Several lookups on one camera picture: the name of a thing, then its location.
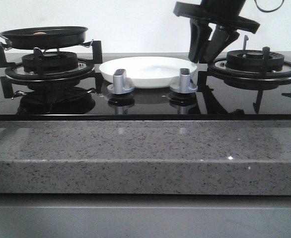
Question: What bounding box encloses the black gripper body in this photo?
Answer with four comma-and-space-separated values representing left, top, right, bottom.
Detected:
173, 0, 260, 34

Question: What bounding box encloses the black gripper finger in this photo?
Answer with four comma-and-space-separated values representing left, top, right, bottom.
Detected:
188, 18, 212, 63
199, 25, 239, 63

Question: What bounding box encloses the white plate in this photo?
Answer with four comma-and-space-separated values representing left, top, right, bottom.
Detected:
99, 57, 197, 89

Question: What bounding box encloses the black frying pan mint handle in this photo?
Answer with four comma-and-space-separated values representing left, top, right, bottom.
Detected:
0, 26, 88, 50

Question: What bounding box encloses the right black gas burner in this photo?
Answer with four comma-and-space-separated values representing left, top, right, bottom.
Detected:
225, 50, 285, 72

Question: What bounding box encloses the black gas burner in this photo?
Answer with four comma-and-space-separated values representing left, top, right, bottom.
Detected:
225, 50, 285, 72
22, 52, 78, 73

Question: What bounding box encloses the right black pan support grate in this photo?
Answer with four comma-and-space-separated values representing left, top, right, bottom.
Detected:
205, 35, 291, 84

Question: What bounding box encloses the black pan support grate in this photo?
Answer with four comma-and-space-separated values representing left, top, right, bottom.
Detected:
0, 40, 103, 84
205, 35, 291, 84

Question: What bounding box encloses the right silver stove knob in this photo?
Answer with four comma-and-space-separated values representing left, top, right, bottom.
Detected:
170, 68, 198, 94

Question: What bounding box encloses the silver stove knob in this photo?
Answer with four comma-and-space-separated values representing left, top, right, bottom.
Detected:
170, 68, 198, 94
107, 69, 135, 95

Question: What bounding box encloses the left silver stove knob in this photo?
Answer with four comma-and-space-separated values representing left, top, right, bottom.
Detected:
107, 69, 135, 95

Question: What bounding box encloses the black glass gas cooktop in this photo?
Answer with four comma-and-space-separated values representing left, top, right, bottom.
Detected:
0, 65, 291, 121

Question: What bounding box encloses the left black gas burner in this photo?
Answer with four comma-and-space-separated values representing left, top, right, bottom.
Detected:
22, 52, 78, 73

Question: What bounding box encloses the left black pan support grate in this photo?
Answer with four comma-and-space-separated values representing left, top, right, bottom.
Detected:
0, 40, 103, 84

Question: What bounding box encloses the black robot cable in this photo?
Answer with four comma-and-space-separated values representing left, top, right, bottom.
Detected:
253, 0, 285, 12

